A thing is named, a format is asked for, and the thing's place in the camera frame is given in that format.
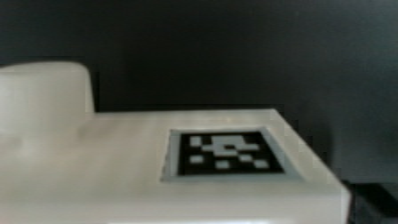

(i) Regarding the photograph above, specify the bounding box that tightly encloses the white drawer front with knob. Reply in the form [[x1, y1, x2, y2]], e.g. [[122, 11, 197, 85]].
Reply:
[[0, 62, 352, 224]]

